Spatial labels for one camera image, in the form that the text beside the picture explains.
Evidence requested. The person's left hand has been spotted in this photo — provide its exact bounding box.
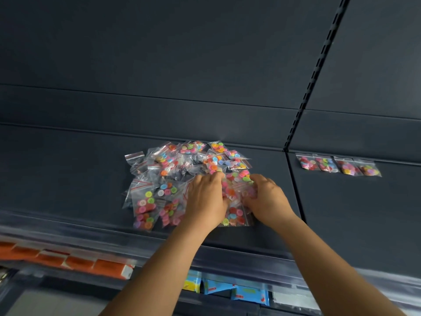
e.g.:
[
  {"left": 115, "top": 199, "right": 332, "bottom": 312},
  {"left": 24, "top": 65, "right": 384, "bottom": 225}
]
[{"left": 182, "top": 172, "right": 231, "bottom": 231}]

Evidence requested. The person's right hand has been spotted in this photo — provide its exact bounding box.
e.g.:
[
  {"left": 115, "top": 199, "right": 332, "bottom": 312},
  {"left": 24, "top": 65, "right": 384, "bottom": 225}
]
[{"left": 243, "top": 174, "right": 296, "bottom": 229}]

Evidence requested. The pile of transparent button bags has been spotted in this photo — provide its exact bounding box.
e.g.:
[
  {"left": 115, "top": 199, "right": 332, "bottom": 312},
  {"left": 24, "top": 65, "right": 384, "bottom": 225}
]
[{"left": 122, "top": 140, "right": 258, "bottom": 231}]

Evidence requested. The person's left forearm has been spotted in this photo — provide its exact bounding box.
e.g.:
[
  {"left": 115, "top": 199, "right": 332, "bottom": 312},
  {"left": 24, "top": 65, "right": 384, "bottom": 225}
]
[{"left": 98, "top": 220, "right": 210, "bottom": 316}]

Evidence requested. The person's right forearm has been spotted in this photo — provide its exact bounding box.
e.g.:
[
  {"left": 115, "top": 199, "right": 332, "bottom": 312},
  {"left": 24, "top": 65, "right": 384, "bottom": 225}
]
[{"left": 269, "top": 214, "right": 408, "bottom": 316}]

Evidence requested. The blue yellow snack packet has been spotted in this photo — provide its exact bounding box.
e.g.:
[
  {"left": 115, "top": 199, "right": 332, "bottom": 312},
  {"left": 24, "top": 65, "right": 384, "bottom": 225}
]
[{"left": 182, "top": 269, "right": 202, "bottom": 293}]

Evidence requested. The white flat packet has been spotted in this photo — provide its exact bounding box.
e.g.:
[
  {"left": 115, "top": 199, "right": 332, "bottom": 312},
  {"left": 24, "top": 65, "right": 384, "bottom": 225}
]
[{"left": 271, "top": 287, "right": 313, "bottom": 310}]

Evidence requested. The row of orange boxes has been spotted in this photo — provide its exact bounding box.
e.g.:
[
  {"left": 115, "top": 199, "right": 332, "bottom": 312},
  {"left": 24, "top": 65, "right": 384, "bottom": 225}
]
[{"left": 0, "top": 241, "right": 136, "bottom": 281}]

